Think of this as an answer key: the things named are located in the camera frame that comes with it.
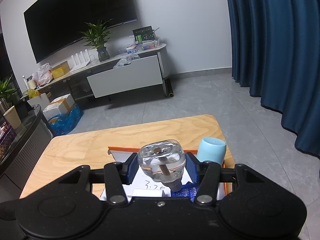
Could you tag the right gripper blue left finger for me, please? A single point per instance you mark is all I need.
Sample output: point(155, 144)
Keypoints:
point(129, 169)

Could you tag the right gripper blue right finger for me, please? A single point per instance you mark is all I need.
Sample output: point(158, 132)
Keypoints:
point(194, 168)

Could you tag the blue printed box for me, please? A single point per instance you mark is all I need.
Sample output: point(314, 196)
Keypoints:
point(187, 190)

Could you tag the light blue toothpick holder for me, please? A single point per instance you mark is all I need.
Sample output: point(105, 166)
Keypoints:
point(211, 149)

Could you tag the blue plastic bag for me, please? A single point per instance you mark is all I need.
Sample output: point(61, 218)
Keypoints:
point(62, 124)

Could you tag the white yellow cardboard boxes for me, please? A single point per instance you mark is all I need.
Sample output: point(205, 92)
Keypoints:
point(59, 106)

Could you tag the white TV console cabinet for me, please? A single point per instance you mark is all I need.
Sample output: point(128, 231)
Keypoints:
point(99, 79)

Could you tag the dark glass side table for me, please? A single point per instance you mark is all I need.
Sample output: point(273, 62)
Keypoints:
point(32, 137)

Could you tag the white wifi router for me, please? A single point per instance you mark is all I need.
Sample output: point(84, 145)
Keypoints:
point(84, 59)

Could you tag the yellow cardboard box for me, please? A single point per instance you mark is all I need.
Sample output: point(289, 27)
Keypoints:
point(60, 70)

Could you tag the white red plastic bag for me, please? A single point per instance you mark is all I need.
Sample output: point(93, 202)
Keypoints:
point(43, 75)

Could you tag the beige paper cup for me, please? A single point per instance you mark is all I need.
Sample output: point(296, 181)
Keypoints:
point(12, 117)

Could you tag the black green display box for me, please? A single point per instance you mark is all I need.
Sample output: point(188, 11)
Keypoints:
point(144, 34)

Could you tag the potted green plant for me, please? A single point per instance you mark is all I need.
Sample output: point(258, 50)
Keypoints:
point(6, 91)
point(96, 36)

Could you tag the left potted green plant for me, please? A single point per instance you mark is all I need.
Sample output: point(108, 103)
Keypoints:
point(6, 91)

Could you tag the dark blue curtain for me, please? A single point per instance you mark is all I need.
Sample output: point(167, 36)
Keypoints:
point(275, 53)

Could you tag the wall mounted black television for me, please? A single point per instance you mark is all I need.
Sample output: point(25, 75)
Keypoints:
point(54, 24)

